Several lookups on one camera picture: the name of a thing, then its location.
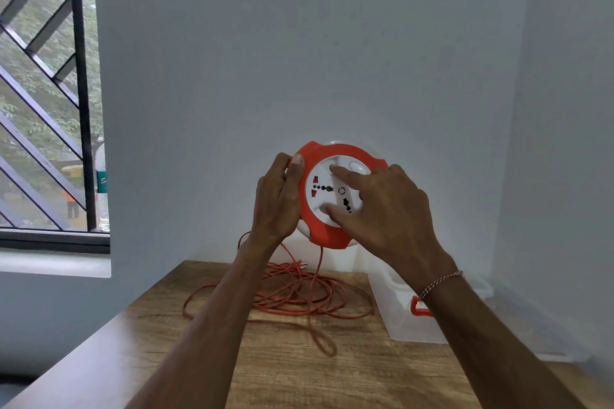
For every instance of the black metal window grille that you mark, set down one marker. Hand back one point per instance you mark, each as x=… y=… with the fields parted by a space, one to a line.
x=79 y=102

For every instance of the person's left forearm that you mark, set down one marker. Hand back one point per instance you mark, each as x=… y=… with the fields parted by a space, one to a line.
x=211 y=327

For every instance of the person's right thumb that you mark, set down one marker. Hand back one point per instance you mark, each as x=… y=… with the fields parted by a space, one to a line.
x=337 y=218

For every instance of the green sign board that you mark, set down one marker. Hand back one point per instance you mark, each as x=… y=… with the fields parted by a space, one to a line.
x=101 y=182

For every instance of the black window frame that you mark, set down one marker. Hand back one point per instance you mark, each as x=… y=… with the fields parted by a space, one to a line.
x=52 y=238

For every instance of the person's left thumb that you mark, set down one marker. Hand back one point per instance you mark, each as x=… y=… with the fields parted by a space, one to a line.
x=296 y=173

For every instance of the person's right forearm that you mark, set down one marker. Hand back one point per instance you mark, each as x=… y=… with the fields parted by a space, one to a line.
x=484 y=346

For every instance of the person's right hand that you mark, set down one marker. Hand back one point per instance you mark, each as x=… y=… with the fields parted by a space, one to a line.
x=393 y=221

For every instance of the clear plastic box lid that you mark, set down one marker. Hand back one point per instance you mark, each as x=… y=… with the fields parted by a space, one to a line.
x=542 y=327

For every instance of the person's left hand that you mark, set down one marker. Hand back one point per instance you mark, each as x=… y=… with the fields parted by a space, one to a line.
x=273 y=205

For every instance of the clear plastic storage box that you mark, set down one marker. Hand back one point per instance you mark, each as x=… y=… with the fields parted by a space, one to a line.
x=398 y=317

